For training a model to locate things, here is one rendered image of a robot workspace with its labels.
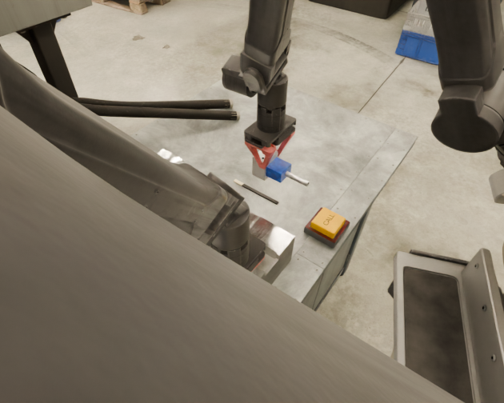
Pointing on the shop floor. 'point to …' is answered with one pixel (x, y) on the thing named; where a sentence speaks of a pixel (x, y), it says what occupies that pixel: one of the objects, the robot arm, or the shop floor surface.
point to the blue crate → (418, 47)
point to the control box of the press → (35, 32)
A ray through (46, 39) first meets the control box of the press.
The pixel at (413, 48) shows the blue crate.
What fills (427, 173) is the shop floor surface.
